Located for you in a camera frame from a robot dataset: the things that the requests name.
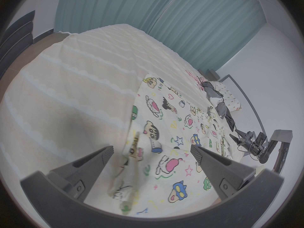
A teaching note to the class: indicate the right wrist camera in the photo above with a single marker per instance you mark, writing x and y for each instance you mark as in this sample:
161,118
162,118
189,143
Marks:
262,137

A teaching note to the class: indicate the white printed pillow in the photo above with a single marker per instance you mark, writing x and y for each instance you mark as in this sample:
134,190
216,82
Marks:
230,96

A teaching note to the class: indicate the grey bedside table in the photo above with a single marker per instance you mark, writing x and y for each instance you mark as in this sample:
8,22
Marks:
210,74

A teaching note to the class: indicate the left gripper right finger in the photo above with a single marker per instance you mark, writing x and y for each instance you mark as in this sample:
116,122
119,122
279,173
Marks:
223,174

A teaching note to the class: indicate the black garment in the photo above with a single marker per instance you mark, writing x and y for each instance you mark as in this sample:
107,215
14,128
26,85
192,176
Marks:
230,121

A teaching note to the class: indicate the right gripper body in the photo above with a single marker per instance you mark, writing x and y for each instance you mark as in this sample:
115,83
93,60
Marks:
247,140

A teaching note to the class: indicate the pink garment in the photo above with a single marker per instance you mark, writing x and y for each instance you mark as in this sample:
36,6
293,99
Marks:
194,79

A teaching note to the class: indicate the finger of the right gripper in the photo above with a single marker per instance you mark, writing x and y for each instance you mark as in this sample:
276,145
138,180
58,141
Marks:
241,134
235,139

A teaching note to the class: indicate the pile of clothes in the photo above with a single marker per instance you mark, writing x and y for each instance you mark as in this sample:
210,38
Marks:
213,95

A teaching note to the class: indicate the bed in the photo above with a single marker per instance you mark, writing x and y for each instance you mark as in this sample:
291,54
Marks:
59,91

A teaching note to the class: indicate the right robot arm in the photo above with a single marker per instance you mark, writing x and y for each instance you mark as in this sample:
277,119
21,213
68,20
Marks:
281,135

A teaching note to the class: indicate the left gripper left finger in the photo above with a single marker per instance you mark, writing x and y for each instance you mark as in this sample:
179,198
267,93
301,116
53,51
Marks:
78,174

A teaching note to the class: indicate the white printed pyjama top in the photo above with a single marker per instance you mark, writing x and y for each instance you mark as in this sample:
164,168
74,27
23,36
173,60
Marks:
166,127

